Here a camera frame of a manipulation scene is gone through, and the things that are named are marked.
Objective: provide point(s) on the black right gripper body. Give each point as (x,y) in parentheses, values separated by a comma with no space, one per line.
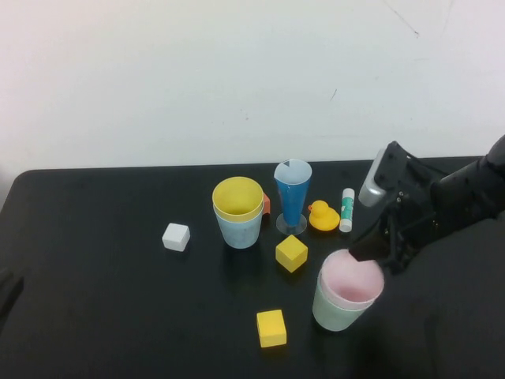
(414,213)

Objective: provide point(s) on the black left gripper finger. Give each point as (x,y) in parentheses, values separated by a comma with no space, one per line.
(12,292)

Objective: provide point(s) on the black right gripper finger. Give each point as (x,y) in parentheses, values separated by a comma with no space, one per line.
(400,263)
(371,246)

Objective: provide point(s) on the pink plastic cup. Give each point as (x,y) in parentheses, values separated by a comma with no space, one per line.
(355,282)

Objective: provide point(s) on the green plastic cup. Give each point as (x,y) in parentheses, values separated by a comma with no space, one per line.
(335,320)

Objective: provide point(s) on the yellow plastic cup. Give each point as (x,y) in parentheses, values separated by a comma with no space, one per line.
(236,199)

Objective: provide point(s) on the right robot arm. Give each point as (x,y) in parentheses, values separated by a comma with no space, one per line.
(469,197)

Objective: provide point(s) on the white green glue stick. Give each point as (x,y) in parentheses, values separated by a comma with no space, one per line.
(346,209)

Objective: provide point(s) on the yellow rubber duck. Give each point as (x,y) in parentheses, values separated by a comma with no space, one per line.
(323,217)

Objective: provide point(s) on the yellow cube block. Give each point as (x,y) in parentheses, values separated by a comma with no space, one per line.
(271,327)
(291,252)

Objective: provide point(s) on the blue paper cone cup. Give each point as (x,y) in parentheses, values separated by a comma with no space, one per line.
(291,205)

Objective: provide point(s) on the orange block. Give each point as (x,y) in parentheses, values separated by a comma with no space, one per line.
(267,203)

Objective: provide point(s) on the light blue plastic cup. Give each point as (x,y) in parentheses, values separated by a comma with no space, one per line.
(238,235)

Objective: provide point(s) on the white cube block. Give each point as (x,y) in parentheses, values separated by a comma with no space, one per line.
(175,237)

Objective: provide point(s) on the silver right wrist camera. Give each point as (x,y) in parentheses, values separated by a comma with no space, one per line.
(375,185)

